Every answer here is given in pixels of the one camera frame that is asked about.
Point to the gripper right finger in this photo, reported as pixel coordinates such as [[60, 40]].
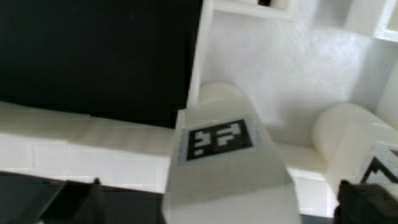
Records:
[[366, 204]]

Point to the white chair leg block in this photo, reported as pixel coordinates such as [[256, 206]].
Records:
[[355, 141], [229, 186]]

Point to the white chair seat part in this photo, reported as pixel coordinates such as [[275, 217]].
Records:
[[306, 52]]

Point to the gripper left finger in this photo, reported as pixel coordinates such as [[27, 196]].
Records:
[[44, 201]]

